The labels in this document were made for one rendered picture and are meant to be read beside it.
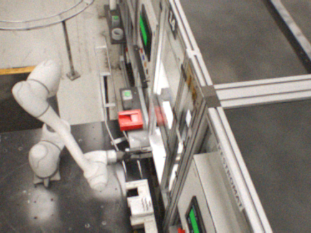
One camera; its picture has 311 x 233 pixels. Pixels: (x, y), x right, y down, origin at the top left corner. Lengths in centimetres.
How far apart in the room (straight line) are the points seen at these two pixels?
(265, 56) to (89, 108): 256
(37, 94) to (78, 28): 279
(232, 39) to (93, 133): 155
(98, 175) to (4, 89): 225
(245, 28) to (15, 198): 179
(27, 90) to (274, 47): 116
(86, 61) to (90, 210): 219
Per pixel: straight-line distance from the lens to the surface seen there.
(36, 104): 177
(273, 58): 127
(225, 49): 124
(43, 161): 221
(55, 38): 439
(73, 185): 236
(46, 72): 183
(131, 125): 224
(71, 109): 357
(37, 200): 236
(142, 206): 201
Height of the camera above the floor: 280
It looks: 53 degrees down
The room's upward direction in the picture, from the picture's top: 7 degrees clockwise
